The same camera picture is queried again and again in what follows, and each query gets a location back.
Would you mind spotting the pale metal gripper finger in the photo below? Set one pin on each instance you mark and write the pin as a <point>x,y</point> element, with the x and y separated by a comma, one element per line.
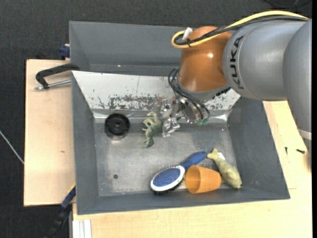
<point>167,107</point>
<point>171,127</point>

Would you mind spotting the green toy animal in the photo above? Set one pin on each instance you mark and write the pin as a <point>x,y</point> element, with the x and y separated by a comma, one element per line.
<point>153,129</point>

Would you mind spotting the blue and white hairbrush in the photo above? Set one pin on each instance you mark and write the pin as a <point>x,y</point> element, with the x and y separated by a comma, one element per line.
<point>168,178</point>

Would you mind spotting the grey metal bin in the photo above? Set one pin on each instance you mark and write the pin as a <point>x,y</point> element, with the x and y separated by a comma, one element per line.
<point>128,162</point>

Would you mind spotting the orange plastic cup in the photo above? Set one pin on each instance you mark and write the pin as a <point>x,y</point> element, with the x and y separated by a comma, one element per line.
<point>203,180</point>

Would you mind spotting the yellow-green toy fish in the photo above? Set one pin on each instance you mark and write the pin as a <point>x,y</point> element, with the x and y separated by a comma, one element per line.
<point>229,172</point>

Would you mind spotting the pale wood board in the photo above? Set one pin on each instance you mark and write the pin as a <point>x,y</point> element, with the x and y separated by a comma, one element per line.
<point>47,137</point>

